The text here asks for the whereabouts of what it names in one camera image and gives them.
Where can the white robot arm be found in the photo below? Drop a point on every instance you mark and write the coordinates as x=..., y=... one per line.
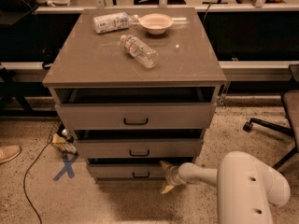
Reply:
x=247, y=188

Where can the beige shoe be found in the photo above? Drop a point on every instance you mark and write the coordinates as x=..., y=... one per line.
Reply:
x=8, y=153

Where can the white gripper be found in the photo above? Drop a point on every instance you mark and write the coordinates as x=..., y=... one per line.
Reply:
x=171, y=175

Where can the grey drawer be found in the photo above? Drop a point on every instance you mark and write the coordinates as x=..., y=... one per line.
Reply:
x=139, y=148
x=124, y=117
x=126, y=171

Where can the white bowl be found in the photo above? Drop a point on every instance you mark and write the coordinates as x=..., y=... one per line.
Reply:
x=155, y=23

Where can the wire basket with items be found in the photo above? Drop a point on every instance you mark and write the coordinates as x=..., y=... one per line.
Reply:
x=61, y=139

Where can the white labelled plastic bottle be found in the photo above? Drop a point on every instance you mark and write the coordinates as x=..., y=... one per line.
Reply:
x=113, y=22

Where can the blue tape cross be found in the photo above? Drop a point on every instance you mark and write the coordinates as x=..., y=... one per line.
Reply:
x=67, y=169

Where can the black stand left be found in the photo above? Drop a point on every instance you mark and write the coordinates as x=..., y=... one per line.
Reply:
x=9, y=93

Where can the grey drawer cabinet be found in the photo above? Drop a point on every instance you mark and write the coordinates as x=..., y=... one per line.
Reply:
x=93, y=69

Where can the clear plastic water bottle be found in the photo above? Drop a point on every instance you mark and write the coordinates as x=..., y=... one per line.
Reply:
x=139, y=50

